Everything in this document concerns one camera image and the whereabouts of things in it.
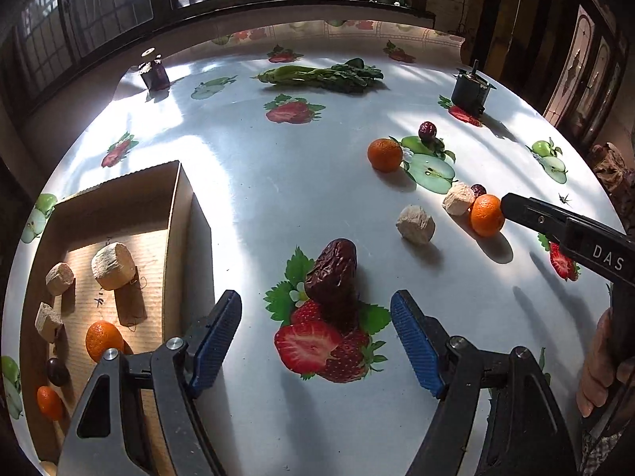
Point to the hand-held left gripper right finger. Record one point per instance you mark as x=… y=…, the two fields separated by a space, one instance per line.
x=416 y=344

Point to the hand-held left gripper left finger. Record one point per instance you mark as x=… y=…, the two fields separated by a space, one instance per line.
x=216 y=342

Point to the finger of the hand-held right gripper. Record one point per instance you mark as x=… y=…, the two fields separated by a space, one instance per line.
x=531 y=213

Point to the orange mandarin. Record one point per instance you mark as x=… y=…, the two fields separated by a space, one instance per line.
x=486 y=214
x=384 y=153
x=49 y=401
x=104 y=339

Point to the large dried red date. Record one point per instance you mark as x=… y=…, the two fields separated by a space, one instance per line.
x=332 y=277

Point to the large beige fibrous block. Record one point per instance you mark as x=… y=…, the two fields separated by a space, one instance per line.
x=113 y=265

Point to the cardboard box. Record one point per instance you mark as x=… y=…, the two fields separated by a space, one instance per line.
x=163 y=223

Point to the person's right hand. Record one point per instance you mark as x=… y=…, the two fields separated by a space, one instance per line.
x=598 y=367

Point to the dried green stem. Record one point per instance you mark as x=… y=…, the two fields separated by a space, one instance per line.
x=564 y=200

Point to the fruit print tablecloth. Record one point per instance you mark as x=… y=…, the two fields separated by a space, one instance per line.
x=278 y=168

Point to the green leafy vegetable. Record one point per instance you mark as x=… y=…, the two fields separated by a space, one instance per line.
x=327 y=75

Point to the small dark jar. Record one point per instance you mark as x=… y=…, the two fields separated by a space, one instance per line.
x=155 y=74

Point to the barred window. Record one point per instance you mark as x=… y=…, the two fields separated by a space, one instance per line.
x=124 y=5

